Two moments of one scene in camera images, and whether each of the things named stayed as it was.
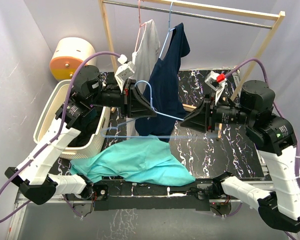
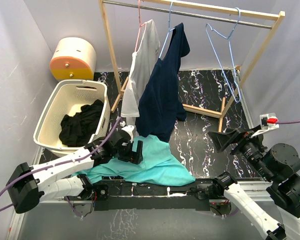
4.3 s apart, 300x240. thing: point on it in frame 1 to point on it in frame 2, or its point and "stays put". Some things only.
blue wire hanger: (169, 30) stays put
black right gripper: (201, 117) to (221, 139)
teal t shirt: (149, 160) stays put
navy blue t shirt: (163, 91) stays put
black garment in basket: (87, 125) stays put
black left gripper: (128, 90) to (132, 156)
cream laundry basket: (53, 106) stays put
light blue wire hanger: (102, 135) to (207, 25)
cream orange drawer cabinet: (68, 54) stays put
